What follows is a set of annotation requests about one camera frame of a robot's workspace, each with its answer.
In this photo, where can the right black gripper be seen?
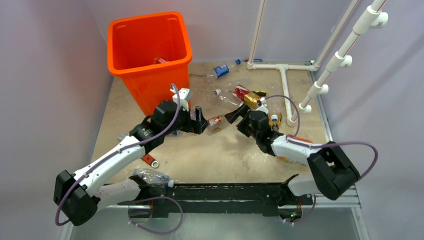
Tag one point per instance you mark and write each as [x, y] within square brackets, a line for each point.
[232, 116]

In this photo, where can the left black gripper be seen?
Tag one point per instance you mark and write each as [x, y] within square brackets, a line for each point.
[196, 126]

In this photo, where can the red cap small bottle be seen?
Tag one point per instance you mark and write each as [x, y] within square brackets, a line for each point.
[215, 121]

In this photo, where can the red white label bottle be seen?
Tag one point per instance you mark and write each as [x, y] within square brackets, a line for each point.
[159, 60]

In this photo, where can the orange drink bottle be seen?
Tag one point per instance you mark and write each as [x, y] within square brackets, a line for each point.
[295, 150]

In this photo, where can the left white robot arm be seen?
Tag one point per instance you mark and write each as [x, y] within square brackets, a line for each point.
[81, 194]

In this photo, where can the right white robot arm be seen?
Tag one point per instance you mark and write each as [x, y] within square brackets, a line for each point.
[332, 172]

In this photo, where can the orange plastic bin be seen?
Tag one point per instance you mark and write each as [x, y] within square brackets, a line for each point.
[132, 45]

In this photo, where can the large clear bottle white cap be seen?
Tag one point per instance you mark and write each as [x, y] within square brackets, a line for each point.
[227, 99]

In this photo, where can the red gold snack wrapper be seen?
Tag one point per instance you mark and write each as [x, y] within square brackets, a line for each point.
[250, 98]

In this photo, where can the yellow black screwdriver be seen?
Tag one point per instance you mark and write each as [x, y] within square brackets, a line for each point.
[261, 93]

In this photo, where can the blue label bottle far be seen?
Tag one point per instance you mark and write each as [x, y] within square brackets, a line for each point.
[223, 69]

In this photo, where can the blue cap pen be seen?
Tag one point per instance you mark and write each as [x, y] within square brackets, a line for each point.
[255, 60]

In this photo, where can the crushed bottle at table edge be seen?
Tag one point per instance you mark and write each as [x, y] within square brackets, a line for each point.
[153, 178]

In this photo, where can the white PVC diagonal pole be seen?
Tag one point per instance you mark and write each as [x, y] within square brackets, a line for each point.
[372, 18]

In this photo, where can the yellow handle pliers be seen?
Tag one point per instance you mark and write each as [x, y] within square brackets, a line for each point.
[275, 121]

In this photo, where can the white PVC pipe frame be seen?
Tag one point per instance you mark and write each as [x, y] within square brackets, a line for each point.
[288, 30]

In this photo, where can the red handle adjustable wrench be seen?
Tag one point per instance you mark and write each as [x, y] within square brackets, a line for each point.
[148, 159]

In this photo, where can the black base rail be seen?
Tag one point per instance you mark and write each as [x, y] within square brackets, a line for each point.
[265, 198]

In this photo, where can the aluminium frame rail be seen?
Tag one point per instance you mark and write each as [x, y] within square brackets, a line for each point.
[349, 200]

